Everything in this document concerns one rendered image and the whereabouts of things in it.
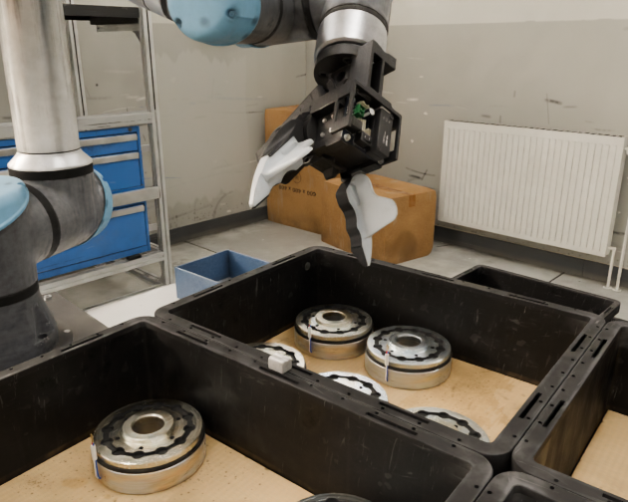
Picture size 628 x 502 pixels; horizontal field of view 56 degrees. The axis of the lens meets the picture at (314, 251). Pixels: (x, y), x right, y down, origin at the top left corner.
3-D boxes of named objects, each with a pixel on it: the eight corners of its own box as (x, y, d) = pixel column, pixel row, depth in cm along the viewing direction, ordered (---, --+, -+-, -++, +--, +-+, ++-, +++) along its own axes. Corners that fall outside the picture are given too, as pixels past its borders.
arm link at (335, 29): (304, 31, 65) (354, 71, 70) (298, 64, 63) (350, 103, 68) (355, -3, 60) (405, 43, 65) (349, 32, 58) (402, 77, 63)
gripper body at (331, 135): (344, 128, 53) (359, 24, 57) (281, 158, 59) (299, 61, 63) (399, 167, 57) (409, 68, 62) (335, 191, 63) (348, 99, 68)
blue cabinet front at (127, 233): (-20, 295, 223) (-50, 144, 205) (149, 249, 272) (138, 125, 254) (-17, 297, 221) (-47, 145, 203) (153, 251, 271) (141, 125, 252)
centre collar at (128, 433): (112, 429, 56) (111, 424, 56) (157, 408, 60) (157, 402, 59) (139, 453, 53) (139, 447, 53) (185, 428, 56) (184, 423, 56)
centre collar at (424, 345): (380, 347, 72) (381, 342, 72) (400, 332, 76) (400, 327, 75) (418, 359, 69) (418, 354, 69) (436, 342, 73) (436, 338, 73)
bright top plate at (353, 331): (280, 327, 78) (280, 323, 78) (323, 302, 86) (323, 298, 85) (345, 349, 72) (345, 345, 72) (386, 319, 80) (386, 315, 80)
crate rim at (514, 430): (148, 332, 66) (146, 312, 65) (316, 259, 88) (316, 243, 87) (498, 490, 42) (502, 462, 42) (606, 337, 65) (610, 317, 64)
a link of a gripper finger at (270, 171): (269, 161, 48) (328, 118, 54) (225, 181, 52) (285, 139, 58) (288, 195, 49) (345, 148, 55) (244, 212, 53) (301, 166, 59)
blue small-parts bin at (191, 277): (175, 298, 126) (173, 266, 124) (229, 277, 137) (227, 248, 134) (241, 325, 114) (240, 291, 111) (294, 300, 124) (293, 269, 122)
